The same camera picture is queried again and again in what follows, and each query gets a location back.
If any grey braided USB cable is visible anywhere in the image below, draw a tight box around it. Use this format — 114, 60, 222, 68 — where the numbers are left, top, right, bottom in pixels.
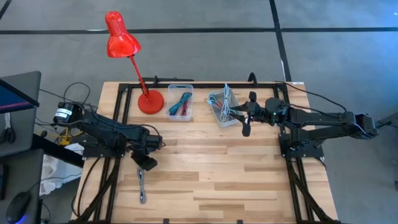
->
137, 167, 147, 205

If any black computer mouse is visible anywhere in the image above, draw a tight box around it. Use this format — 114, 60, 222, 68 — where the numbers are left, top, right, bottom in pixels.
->
5, 192, 31, 224

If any teal braided USB cable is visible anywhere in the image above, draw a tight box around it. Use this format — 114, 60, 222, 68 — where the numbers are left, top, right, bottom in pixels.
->
169, 91, 193, 116

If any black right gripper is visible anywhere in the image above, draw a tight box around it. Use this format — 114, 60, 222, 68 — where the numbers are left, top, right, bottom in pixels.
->
231, 91, 267, 138

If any dark laptop screen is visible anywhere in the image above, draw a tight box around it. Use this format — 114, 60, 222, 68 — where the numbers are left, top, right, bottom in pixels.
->
0, 70, 42, 114

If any yellow clamp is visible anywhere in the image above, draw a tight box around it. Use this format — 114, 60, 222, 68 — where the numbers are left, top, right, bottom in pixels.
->
57, 127, 77, 146

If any red desk lamp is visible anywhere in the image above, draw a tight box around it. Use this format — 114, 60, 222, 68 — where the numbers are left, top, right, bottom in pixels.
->
104, 11, 165, 115

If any white plastic bag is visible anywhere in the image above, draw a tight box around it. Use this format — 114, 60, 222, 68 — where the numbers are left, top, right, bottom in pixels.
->
40, 142, 85, 197

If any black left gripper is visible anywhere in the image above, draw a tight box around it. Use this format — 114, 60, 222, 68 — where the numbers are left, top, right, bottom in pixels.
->
132, 134, 164, 172

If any clear plastic bin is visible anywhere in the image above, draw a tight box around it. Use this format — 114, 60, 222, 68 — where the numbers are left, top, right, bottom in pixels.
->
166, 83, 194, 122

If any magenta braided USB cable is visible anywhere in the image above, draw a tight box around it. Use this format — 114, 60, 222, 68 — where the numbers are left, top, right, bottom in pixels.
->
180, 99, 190, 118

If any black table frame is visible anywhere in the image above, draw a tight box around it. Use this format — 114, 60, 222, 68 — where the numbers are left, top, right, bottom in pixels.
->
71, 81, 340, 224

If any white plastic bin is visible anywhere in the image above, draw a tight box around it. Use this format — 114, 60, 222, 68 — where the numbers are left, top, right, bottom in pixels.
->
207, 88, 241, 128

